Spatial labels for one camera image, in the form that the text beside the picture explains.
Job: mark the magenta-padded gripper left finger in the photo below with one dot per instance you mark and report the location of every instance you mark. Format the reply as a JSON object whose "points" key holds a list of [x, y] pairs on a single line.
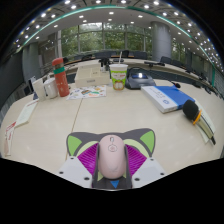
{"points": [[87, 159]]}

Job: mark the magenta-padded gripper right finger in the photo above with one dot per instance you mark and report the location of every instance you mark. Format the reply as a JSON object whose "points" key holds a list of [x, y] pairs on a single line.
{"points": [[136, 159]]}

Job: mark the pink computer mouse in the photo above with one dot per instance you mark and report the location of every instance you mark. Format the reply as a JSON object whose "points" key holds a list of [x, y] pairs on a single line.
{"points": [[112, 156]]}

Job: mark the cat-face mouse pad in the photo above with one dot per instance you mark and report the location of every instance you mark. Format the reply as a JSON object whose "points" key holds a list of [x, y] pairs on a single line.
{"points": [[86, 138]]}

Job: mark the colourful sticker sheet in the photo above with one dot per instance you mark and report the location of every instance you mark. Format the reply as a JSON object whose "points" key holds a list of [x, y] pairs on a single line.
{"points": [[86, 92]]}

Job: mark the blue and white book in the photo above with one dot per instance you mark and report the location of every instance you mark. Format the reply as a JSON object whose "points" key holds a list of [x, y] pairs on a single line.
{"points": [[166, 96]]}

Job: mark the black handheld microphone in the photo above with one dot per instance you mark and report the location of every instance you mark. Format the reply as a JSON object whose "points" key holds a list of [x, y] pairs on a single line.
{"points": [[191, 110]]}

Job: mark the cream printed booklet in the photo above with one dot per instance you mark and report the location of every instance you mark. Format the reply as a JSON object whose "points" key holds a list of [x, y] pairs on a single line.
{"points": [[26, 113]]}

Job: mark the dark desk conference unit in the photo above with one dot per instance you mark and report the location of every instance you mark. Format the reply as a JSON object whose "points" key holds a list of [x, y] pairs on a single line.
{"points": [[140, 80]]}

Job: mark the white lidded mug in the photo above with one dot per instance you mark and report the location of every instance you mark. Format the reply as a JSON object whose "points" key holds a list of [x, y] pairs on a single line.
{"points": [[51, 88]]}

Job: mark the red and white leaflet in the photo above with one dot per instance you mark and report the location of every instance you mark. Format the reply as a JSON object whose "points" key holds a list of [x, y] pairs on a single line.
{"points": [[10, 136]]}

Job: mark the beige cardboard box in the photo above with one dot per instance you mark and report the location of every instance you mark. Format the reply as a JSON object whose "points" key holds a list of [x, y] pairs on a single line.
{"points": [[91, 76]]}

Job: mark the red drink bottle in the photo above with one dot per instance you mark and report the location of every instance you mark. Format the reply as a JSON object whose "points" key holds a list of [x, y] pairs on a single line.
{"points": [[61, 80]]}

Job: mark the green printed paper cup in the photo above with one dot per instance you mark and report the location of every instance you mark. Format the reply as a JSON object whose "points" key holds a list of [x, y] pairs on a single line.
{"points": [[118, 77]]}

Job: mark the white paper sheet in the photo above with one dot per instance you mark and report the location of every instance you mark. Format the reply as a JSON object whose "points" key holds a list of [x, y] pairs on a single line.
{"points": [[209, 118]]}

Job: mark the dark office chairs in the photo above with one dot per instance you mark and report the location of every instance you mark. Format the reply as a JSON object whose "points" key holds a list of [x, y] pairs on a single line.
{"points": [[140, 55]]}

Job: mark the ceiling lights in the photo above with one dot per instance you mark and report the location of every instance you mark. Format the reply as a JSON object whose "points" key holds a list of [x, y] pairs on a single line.
{"points": [[110, 12]]}

